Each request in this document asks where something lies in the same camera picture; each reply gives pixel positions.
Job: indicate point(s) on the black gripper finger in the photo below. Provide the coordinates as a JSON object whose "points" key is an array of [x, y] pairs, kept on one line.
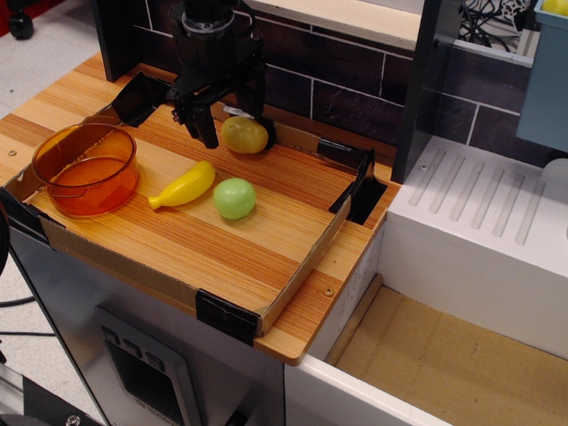
{"points": [[199, 123], [250, 95]]}

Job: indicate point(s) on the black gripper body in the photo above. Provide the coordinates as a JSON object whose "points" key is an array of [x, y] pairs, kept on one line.
{"points": [[214, 52]]}

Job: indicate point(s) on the yellow toy potato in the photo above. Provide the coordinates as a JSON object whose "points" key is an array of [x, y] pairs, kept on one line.
{"points": [[244, 136]]}

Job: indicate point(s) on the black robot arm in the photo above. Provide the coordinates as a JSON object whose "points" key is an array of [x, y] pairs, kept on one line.
{"points": [[208, 6]]}

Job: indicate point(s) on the orange transparent plastic pot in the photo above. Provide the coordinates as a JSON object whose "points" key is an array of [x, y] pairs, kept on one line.
{"points": [[88, 169]]}

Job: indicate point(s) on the cardboard fence with black tape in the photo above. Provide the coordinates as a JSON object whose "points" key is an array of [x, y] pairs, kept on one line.
{"points": [[287, 262]]}

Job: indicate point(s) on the yellow toy banana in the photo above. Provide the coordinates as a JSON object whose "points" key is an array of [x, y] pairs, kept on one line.
{"points": [[187, 188]]}

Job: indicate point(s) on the green toy apple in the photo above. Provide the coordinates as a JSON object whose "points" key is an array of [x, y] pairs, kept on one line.
{"points": [[234, 198]]}

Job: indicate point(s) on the black chair caster wheel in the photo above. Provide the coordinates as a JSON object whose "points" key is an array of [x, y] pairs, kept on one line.
{"points": [[21, 26]]}

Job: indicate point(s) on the silver toy oven front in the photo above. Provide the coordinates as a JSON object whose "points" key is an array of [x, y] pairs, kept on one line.
{"points": [[143, 361]]}

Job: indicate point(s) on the teal plastic bin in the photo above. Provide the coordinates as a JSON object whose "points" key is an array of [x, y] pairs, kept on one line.
{"points": [[543, 119]]}

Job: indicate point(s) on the white toy sink unit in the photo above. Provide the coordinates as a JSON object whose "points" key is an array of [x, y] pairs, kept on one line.
{"points": [[457, 312]]}

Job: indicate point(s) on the yellow toy in bin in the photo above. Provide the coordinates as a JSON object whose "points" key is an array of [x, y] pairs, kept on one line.
{"points": [[558, 7]]}

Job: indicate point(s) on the dark grey left post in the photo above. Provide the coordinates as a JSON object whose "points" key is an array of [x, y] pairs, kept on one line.
{"points": [[117, 23]]}

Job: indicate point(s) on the dark grey vertical post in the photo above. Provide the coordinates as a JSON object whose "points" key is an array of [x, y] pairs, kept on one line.
{"points": [[439, 28]]}

